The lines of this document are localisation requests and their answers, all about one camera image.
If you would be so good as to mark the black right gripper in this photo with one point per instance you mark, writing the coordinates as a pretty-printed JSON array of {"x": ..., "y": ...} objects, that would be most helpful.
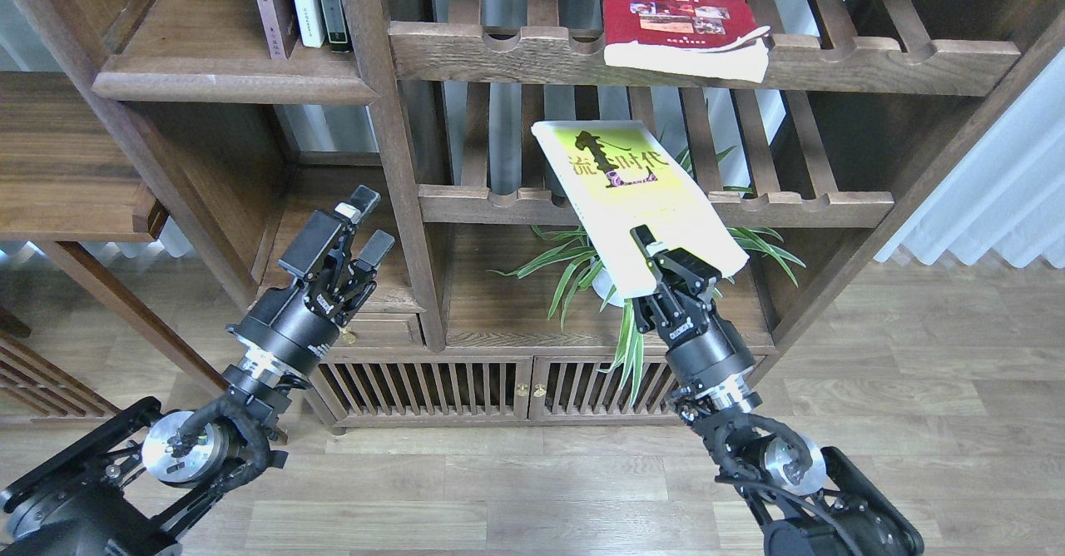
[{"x": 705, "y": 352}]

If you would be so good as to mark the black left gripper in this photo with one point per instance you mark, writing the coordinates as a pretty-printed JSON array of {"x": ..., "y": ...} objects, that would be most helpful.
[{"x": 300, "y": 323}]

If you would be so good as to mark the yellow green book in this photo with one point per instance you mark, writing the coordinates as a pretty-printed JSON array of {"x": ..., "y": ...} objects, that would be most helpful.
[{"x": 617, "y": 176}]

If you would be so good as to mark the red book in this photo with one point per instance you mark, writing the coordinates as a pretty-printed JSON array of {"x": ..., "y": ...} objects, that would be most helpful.
[{"x": 706, "y": 38}]

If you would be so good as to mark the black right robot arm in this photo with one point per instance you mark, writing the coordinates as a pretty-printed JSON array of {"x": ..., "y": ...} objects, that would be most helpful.
[{"x": 806, "y": 499}]

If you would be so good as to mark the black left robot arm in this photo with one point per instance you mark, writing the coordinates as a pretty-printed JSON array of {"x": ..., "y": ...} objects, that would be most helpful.
[{"x": 136, "y": 484}]

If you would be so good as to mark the white plant pot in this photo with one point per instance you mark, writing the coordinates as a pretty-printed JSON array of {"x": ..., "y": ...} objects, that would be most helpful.
[{"x": 606, "y": 290}]

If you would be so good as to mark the dark wooden bookshelf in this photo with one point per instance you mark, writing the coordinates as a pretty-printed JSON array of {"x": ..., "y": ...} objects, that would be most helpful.
[{"x": 866, "y": 105}]

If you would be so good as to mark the dark grey upright book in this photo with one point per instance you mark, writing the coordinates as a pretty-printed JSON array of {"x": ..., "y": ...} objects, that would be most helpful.
[{"x": 335, "y": 26}]

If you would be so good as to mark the white upright book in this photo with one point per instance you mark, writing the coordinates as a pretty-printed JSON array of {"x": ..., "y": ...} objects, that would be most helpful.
[{"x": 310, "y": 22}]

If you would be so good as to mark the wooden side table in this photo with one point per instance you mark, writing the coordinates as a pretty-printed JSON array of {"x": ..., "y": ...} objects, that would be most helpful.
[{"x": 92, "y": 296}]

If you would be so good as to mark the white curtain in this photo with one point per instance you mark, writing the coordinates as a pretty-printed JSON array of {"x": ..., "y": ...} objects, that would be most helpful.
[{"x": 1007, "y": 195}]

